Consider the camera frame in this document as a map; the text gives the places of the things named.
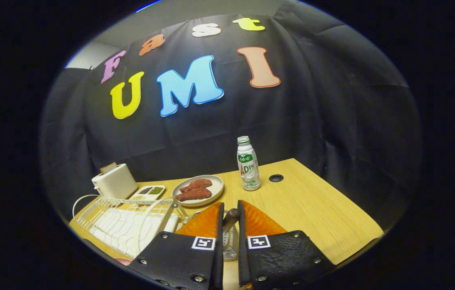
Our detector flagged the brown meat piece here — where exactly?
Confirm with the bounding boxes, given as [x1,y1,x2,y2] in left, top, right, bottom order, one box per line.
[176,188,212,202]
[179,179,213,193]

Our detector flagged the beige dish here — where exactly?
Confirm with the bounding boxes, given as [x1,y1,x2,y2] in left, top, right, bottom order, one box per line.
[172,175,224,207]

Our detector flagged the white toaster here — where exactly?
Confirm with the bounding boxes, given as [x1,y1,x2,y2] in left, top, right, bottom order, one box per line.
[91,163,138,200]

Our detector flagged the wooden handle metal spoon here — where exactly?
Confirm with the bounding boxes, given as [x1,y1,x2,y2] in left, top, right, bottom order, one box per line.
[222,208,241,242]

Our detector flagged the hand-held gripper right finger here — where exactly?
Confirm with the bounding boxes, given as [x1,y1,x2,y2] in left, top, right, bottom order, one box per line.
[237,200,336,290]

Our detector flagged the divided tray with beans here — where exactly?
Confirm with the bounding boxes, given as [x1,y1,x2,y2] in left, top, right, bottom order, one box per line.
[129,185,166,202]

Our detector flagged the metal wire basket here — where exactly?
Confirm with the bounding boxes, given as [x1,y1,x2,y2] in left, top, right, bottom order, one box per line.
[189,209,240,261]

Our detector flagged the black backdrop cloth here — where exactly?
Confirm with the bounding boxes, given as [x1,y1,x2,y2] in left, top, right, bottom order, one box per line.
[38,4,423,230]

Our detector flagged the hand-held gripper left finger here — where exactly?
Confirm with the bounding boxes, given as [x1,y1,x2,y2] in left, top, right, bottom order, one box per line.
[127,201,225,290]

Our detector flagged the white green label bottle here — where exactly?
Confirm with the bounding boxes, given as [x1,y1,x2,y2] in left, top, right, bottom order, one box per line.
[237,136,261,191]

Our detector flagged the white wire dish rack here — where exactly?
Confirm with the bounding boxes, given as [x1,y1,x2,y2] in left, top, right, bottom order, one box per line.
[72,194,189,259]

